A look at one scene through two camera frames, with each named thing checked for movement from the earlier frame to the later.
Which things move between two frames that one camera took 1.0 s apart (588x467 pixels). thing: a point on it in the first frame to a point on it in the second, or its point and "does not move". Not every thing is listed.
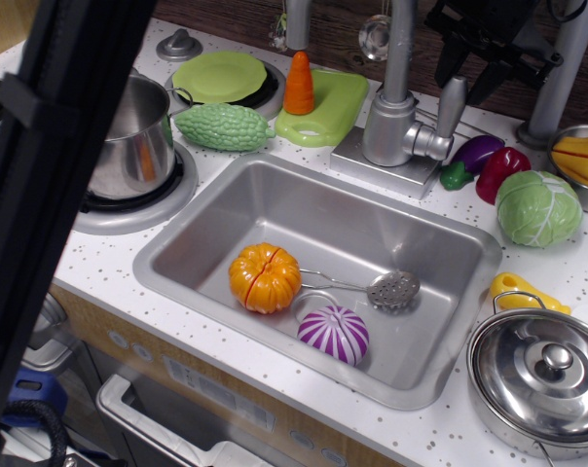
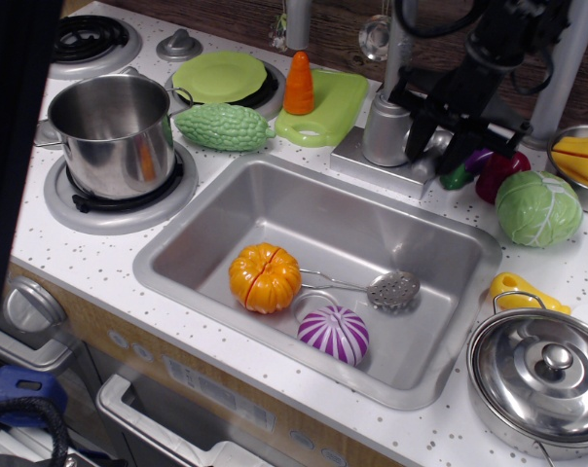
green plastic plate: x=219 y=76 does not move
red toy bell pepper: x=498 y=164 does not move
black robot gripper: x=496 y=27 to x=489 y=117
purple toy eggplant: x=468 y=160 does not move
